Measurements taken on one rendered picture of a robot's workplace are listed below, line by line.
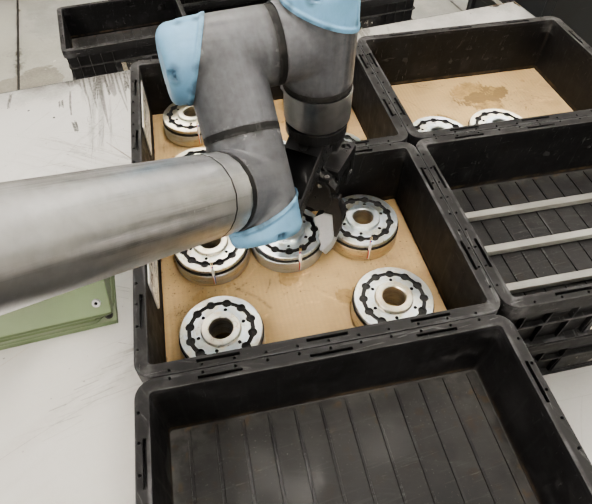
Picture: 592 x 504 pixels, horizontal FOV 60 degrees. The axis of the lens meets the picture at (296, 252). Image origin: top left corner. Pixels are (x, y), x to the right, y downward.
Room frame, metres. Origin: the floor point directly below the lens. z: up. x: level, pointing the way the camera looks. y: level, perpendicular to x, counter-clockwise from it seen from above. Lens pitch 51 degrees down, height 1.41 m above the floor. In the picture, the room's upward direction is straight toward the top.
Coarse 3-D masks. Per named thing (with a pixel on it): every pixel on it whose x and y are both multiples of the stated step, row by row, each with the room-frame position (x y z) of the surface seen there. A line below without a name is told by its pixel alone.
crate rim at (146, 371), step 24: (384, 144) 0.59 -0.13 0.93; (408, 144) 0.59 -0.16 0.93; (432, 192) 0.49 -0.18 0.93; (456, 240) 0.41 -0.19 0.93; (480, 264) 0.37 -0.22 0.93; (144, 288) 0.34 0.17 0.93; (480, 288) 0.34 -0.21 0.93; (144, 312) 0.30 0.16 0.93; (456, 312) 0.30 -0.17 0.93; (480, 312) 0.30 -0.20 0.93; (144, 336) 0.27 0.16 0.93; (312, 336) 0.27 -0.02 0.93; (360, 336) 0.27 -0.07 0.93; (144, 360) 0.25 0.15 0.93; (192, 360) 0.25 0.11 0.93; (216, 360) 0.25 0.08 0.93; (240, 360) 0.25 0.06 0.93
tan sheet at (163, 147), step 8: (280, 104) 0.83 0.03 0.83; (280, 112) 0.81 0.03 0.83; (352, 112) 0.81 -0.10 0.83; (160, 120) 0.78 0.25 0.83; (280, 120) 0.78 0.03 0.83; (352, 120) 0.78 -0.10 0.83; (160, 128) 0.76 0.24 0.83; (280, 128) 0.76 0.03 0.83; (352, 128) 0.76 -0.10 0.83; (360, 128) 0.76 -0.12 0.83; (160, 136) 0.74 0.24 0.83; (288, 136) 0.74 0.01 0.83; (360, 136) 0.74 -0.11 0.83; (160, 144) 0.71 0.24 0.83; (168, 144) 0.71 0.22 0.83; (176, 144) 0.71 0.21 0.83; (160, 152) 0.69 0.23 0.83; (168, 152) 0.69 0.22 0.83; (176, 152) 0.69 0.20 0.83
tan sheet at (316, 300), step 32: (320, 256) 0.46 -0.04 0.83; (384, 256) 0.46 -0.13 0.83; (416, 256) 0.46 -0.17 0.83; (192, 288) 0.41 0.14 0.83; (224, 288) 0.41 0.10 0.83; (256, 288) 0.41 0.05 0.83; (288, 288) 0.41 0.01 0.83; (320, 288) 0.41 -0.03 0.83; (352, 288) 0.41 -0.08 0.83; (288, 320) 0.36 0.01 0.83; (320, 320) 0.36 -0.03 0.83; (352, 320) 0.36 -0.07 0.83
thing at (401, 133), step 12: (360, 48) 0.85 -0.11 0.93; (144, 60) 0.81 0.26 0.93; (156, 60) 0.81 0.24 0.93; (360, 60) 0.81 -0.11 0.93; (132, 72) 0.78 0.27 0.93; (372, 72) 0.78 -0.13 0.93; (132, 84) 0.74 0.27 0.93; (372, 84) 0.74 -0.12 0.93; (132, 96) 0.71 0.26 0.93; (384, 96) 0.71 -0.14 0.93; (132, 108) 0.68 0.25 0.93; (384, 108) 0.68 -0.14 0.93; (132, 120) 0.65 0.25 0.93; (396, 120) 0.65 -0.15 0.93; (132, 132) 0.62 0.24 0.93; (396, 132) 0.62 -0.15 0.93; (132, 144) 0.59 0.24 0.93; (360, 144) 0.59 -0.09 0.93; (372, 144) 0.59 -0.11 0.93; (132, 156) 0.56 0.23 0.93
